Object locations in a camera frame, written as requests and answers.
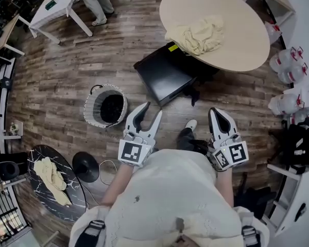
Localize black marble oval table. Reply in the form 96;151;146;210
26;144;87;222

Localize black metal railing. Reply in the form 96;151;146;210
0;181;32;244

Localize person's black trouser leg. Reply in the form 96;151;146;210
176;127;210;155

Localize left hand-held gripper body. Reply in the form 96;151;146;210
117;127;157;168

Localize black box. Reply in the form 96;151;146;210
133;41;198;108

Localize white rectangular table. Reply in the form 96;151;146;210
28;0;94;45

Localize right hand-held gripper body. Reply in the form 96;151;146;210
208;133;249;172

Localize white cable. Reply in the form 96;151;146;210
98;159;119;186

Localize cream clothes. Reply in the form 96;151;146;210
33;156;73;207
164;14;225;57

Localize light wooden desk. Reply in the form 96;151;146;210
0;13;25;57

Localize person's white shoe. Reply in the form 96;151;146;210
184;119;198;132

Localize person's left forearm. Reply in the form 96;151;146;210
101;163;133;207

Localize white shelf unit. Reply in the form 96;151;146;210
262;163;309;238

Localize person's white top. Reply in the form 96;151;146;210
68;149;270;247

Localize black shoulder strap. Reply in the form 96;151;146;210
75;219;106;247
241;225;261;247

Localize round beige table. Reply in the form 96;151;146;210
159;0;271;73

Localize woven white basket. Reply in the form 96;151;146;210
82;83;129;129

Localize black bag with white tag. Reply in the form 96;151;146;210
268;117;309;175

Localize black round stand base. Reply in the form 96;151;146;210
72;151;100;183

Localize clear plastic bag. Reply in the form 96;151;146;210
264;21;283;45

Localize person's right forearm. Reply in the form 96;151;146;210
216;167;234;208

